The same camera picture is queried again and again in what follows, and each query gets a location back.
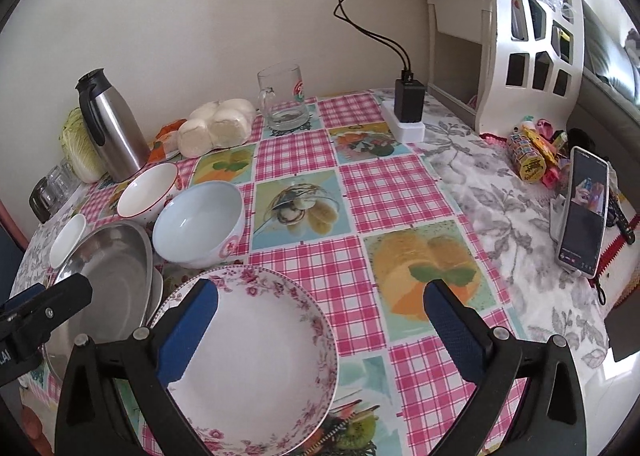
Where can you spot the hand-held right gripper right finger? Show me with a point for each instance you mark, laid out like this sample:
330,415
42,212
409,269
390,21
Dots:
450,321

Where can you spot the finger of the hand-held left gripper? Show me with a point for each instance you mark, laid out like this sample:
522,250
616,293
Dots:
55,303

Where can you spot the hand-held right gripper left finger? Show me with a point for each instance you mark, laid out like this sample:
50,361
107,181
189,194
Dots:
192,331

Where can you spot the stainless steel pan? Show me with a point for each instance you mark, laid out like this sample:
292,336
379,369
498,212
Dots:
110,276

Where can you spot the floral rimmed white plate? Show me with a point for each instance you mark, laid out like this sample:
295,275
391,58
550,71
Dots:
260,361

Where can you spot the large pale blue bowl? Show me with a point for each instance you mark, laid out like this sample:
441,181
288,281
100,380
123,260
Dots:
200,221

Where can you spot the red rimmed white bowl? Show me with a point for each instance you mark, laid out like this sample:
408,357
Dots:
145,191

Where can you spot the small white dish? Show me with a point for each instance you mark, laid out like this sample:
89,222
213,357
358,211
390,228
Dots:
67,241

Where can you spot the dark blue panel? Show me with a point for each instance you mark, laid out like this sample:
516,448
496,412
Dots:
10,256

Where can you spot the glass jar with dark contents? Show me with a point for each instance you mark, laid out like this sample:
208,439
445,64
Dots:
42,198

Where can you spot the clear glass jar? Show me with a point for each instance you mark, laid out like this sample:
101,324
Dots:
64,176

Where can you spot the white phone stand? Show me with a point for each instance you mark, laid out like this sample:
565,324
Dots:
556,216

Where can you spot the pink plaid tablecloth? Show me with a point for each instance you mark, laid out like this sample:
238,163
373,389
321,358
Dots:
380,186

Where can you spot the smartphone in clear case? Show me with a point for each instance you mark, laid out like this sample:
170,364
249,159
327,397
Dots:
580,236

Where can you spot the napa cabbage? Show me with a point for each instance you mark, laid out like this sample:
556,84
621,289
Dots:
77,146

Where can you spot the dark brown box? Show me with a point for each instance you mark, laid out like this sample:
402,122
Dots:
622,336

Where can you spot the stainless steel thermos jug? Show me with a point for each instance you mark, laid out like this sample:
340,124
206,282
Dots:
117,136

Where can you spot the red crochet mat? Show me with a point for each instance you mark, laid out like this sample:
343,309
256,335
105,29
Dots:
625,256

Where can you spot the orange snack packet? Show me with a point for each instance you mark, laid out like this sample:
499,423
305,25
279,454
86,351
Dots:
165,143

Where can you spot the white power strip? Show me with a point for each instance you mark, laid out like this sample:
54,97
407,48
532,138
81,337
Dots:
407,132

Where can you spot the bag of white steamed buns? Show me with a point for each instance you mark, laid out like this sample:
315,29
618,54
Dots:
220,128

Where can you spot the pink plastic toy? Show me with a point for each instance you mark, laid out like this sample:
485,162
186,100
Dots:
542,128

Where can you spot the black charger block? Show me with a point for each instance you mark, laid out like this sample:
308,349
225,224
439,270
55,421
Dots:
407,101

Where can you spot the clear glass mug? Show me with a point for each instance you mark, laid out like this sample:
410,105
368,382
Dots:
285,101

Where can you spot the grey sofa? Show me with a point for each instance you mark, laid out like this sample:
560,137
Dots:
605,51

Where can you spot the white cutout shelf unit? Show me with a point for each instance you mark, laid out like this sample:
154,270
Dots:
500,11

